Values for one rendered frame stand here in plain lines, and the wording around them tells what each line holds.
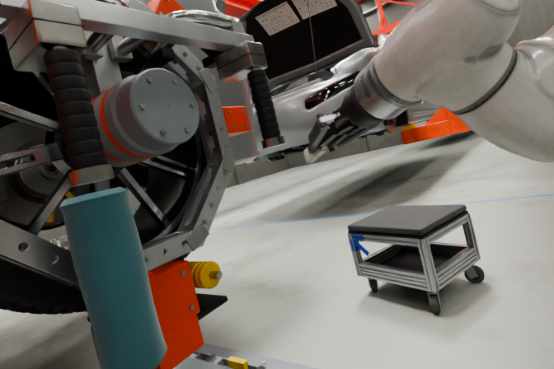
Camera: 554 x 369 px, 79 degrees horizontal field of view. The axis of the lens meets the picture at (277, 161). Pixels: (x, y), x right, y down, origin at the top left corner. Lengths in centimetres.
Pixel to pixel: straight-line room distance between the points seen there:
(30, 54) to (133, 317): 35
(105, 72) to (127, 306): 42
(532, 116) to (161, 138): 50
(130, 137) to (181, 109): 9
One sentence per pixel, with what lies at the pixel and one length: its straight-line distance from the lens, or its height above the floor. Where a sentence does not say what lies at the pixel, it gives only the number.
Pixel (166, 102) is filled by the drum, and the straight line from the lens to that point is 58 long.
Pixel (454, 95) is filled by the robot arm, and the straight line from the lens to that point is 48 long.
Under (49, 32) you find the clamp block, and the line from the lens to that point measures 45.
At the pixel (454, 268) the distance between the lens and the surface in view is 157.
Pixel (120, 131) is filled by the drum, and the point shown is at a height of 82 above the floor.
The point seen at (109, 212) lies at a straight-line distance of 52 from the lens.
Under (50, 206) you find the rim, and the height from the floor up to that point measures 74.
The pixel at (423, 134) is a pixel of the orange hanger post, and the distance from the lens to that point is 411.
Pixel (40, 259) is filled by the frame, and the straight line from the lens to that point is 62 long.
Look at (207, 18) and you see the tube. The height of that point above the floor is 99.
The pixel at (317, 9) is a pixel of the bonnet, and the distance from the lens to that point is 406.
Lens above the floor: 73
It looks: 1 degrees down
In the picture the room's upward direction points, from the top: 14 degrees counter-clockwise
